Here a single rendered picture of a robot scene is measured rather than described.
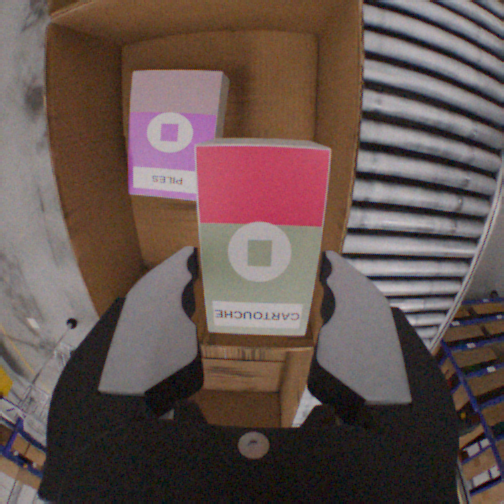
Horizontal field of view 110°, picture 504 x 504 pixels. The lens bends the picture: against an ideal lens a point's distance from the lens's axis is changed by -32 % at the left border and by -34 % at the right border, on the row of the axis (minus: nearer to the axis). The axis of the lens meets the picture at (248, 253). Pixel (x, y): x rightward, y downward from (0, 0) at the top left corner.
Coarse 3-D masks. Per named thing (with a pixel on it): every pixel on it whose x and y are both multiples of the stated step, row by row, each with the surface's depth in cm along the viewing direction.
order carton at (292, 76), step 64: (128, 0) 14; (192, 0) 17; (256, 0) 17; (320, 0) 16; (64, 64) 18; (128, 64) 28; (192, 64) 29; (256, 64) 29; (320, 64) 27; (64, 128) 21; (128, 128) 33; (256, 128) 33; (320, 128) 30; (64, 192) 23; (128, 192) 38; (128, 256) 39; (320, 256) 31; (320, 320) 29
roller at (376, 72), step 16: (368, 64) 38; (384, 64) 37; (368, 80) 40; (384, 80) 39; (400, 80) 38; (416, 80) 37; (432, 80) 37; (432, 96) 39; (448, 96) 38; (464, 96) 37; (480, 112) 38; (496, 112) 37
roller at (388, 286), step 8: (376, 280) 64; (384, 280) 63; (392, 280) 63; (400, 280) 63; (408, 280) 63; (416, 280) 63; (424, 280) 63; (432, 280) 63; (440, 280) 63; (448, 280) 63; (456, 280) 62; (384, 288) 63; (392, 288) 63; (400, 288) 63; (408, 288) 62; (416, 288) 62; (424, 288) 62; (432, 288) 62; (440, 288) 62; (448, 288) 62; (456, 288) 62
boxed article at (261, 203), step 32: (224, 160) 10; (256, 160) 10; (288, 160) 10; (320, 160) 10; (224, 192) 11; (256, 192) 11; (288, 192) 10; (320, 192) 10; (224, 224) 11; (256, 224) 11; (288, 224) 11; (320, 224) 11; (224, 256) 12; (256, 256) 12; (288, 256) 12; (224, 288) 13; (256, 288) 13; (288, 288) 13; (224, 320) 14; (256, 320) 14; (288, 320) 14
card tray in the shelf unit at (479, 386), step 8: (488, 376) 90; (496, 376) 89; (472, 384) 90; (480, 384) 88; (488, 384) 86; (496, 384) 84; (456, 392) 96; (464, 392) 89; (472, 392) 86; (480, 392) 84; (488, 392) 99; (496, 392) 92; (456, 400) 94; (464, 400) 88; (480, 400) 103; (488, 400) 97; (456, 408) 92; (472, 408) 101
